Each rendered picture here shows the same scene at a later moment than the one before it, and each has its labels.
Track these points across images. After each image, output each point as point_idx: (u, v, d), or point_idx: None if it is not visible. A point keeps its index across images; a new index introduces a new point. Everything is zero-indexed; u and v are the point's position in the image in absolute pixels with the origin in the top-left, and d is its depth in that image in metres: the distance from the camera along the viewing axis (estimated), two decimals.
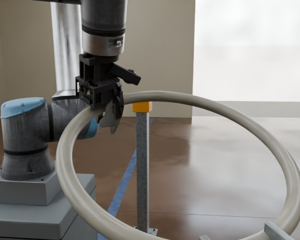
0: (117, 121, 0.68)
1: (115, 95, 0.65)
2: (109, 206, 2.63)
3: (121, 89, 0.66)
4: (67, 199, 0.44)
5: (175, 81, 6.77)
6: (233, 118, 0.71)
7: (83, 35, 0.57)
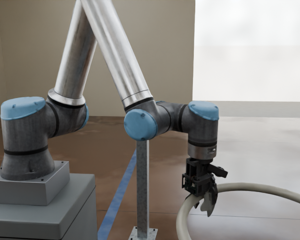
0: (213, 206, 0.90)
1: (211, 186, 0.89)
2: (109, 206, 2.63)
3: (215, 182, 0.89)
4: None
5: (175, 81, 6.77)
6: None
7: (189, 146, 0.85)
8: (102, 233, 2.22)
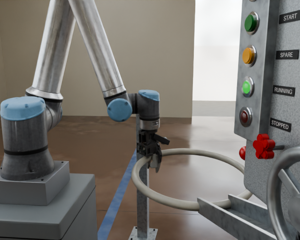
0: (159, 164, 1.26)
1: (157, 150, 1.25)
2: (109, 206, 2.63)
3: (160, 146, 1.26)
4: (139, 190, 1.00)
5: (175, 81, 6.77)
6: (224, 160, 1.26)
7: (140, 121, 1.21)
8: (102, 233, 2.22)
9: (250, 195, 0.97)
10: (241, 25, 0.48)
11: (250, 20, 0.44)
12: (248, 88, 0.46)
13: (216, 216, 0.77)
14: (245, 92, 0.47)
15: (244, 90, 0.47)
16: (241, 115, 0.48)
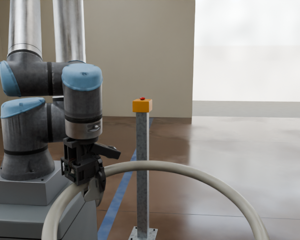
0: (101, 194, 0.74)
1: (97, 171, 0.73)
2: (109, 206, 2.63)
3: (103, 165, 0.73)
4: None
5: (175, 81, 6.77)
6: (207, 183, 0.78)
7: (66, 123, 0.66)
8: (102, 233, 2.22)
9: None
10: None
11: None
12: None
13: None
14: None
15: None
16: None
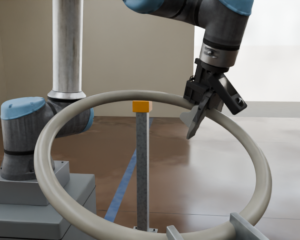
0: (192, 123, 0.72)
1: (204, 103, 0.72)
2: (109, 206, 2.63)
3: (210, 102, 0.70)
4: (43, 194, 0.46)
5: (175, 81, 6.77)
6: (210, 116, 0.74)
7: None
8: None
9: (267, 205, 0.50)
10: None
11: None
12: None
13: None
14: None
15: None
16: None
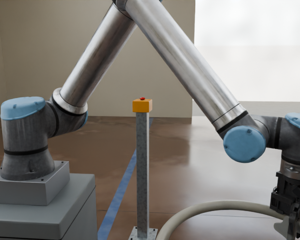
0: (287, 235, 0.77)
1: (292, 213, 0.77)
2: (109, 206, 2.63)
3: (299, 212, 0.75)
4: None
5: (175, 81, 6.77)
6: None
7: None
8: (102, 233, 2.22)
9: None
10: None
11: None
12: None
13: None
14: None
15: None
16: None
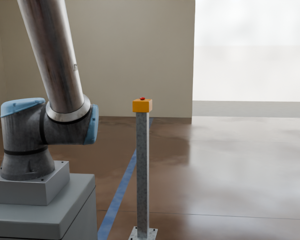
0: None
1: None
2: (109, 206, 2.63)
3: None
4: None
5: (175, 81, 6.77)
6: None
7: None
8: (102, 233, 2.22)
9: None
10: None
11: None
12: None
13: None
14: None
15: None
16: None
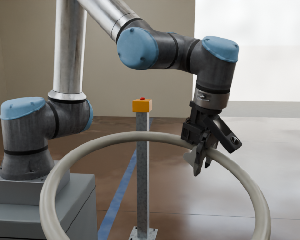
0: (194, 165, 0.77)
1: (200, 143, 0.75)
2: (109, 206, 2.63)
3: (206, 142, 0.73)
4: None
5: (175, 81, 6.77)
6: (208, 155, 0.77)
7: None
8: (102, 233, 2.22)
9: None
10: None
11: None
12: None
13: None
14: None
15: None
16: None
